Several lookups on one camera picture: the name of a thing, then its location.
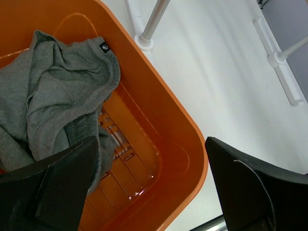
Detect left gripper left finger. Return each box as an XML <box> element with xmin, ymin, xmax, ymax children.
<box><xmin>0</xmin><ymin>137</ymin><xmax>98</xmax><ymax>231</ymax></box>

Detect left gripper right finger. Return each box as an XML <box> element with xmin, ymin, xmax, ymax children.
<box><xmin>205</xmin><ymin>137</ymin><xmax>308</xmax><ymax>231</ymax></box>

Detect grey shorts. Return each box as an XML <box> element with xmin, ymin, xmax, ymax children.
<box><xmin>0</xmin><ymin>30</ymin><xmax>120</xmax><ymax>193</ymax></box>

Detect orange plastic basket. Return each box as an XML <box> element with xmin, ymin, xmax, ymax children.
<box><xmin>0</xmin><ymin>0</ymin><xmax>208</xmax><ymax>231</ymax></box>

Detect white metal clothes rack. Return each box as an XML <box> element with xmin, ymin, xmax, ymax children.
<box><xmin>124</xmin><ymin>0</ymin><xmax>308</xmax><ymax>106</ymax></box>

